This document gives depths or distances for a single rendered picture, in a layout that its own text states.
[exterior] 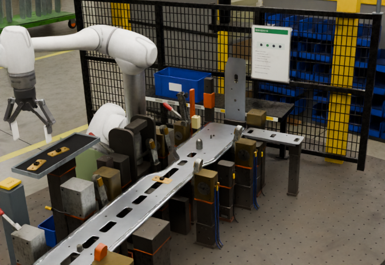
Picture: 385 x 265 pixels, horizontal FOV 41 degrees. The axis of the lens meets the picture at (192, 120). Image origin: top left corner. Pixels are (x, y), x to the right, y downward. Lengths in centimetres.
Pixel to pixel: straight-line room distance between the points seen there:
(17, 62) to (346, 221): 158
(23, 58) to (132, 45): 55
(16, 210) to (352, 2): 183
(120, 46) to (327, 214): 123
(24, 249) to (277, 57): 168
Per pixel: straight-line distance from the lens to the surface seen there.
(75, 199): 194
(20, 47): 183
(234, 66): 263
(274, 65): 286
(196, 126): 260
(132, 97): 242
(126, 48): 221
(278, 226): 240
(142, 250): 180
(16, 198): 195
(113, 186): 206
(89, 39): 220
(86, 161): 268
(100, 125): 271
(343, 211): 255
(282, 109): 280
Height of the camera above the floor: 204
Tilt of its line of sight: 22 degrees down
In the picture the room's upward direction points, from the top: 2 degrees counter-clockwise
